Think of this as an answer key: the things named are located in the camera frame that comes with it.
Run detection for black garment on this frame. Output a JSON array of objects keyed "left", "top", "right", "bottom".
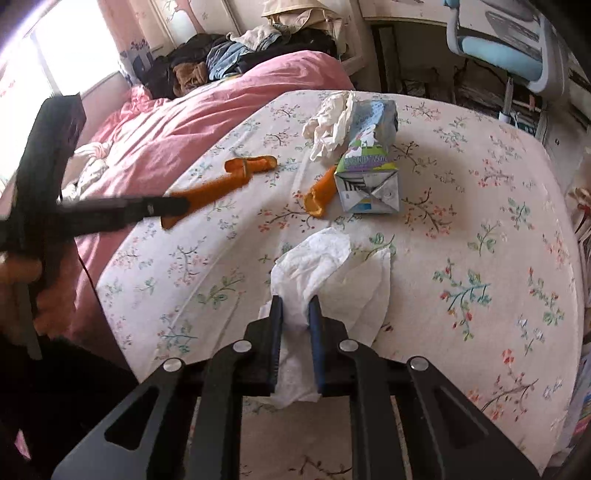
[{"left": 240, "top": 32, "right": 338, "bottom": 70}]

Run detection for white tissue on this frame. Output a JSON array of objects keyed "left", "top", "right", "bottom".
[
  {"left": 302, "top": 91, "right": 356, "bottom": 162},
  {"left": 259, "top": 227, "right": 393, "bottom": 409}
]

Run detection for white shirt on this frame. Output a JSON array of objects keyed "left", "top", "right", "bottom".
[{"left": 226, "top": 23, "right": 287, "bottom": 51}]

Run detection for blue jeans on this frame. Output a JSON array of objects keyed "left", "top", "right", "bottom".
[{"left": 205, "top": 41, "right": 259, "bottom": 79}]

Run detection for window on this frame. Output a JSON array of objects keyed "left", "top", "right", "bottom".
[{"left": 0, "top": 0, "right": 121, "bottom": 185}]

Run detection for brown garment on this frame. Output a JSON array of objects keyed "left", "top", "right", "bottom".
[{"left": 173, "top": 62, "right": 211, "bottom": 93}]

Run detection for pink duvet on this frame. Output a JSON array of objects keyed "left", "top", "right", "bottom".
[{"left": 60, "top": 50, "right": 356, "bottom": 370}]

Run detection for beige coat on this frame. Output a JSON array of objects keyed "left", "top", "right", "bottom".
[{"left": 261, "top": 0, "right": 352, "bottom": 58}]

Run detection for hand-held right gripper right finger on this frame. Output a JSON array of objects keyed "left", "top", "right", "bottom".
[{"left": 307, "top": 294, "right": 541, "bottom": 480}]

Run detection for blue milk carton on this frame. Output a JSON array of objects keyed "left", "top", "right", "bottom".
[{"left": 333, "top": 99, "right": 400, "bottom": 215}]

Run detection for person's left hand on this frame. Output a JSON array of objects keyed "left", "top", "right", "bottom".
[{"left": 0, "top": 256, "right": 65, "bottom": 335}]

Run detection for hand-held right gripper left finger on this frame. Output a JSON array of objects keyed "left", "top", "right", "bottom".
[{"left": 51, "top": 294, "right": 283, "bottom": 480}]

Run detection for long orange peel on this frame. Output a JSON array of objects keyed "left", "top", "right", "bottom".
[{"left": 161, "top": 171, "right": 245, "bottom": 230}]

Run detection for short orange peel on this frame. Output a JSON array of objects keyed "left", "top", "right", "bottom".
[{"left": 302, "top": 165, "right": 338, "bottom": 219}]

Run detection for grey and blue desk chair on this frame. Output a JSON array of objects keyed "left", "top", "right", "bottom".
[{"left": 443, "top": 0, "right": 566, "bottom": 125}]

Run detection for white crumpled quilt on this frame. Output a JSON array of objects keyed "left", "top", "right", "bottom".
[{"left": 60, "top": 141, "right": 114, "bottom": 199}]

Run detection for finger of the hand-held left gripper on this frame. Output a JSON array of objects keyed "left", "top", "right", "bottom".
[{"left": 46, "top": 195, "right": 191, "bottom": 241}]

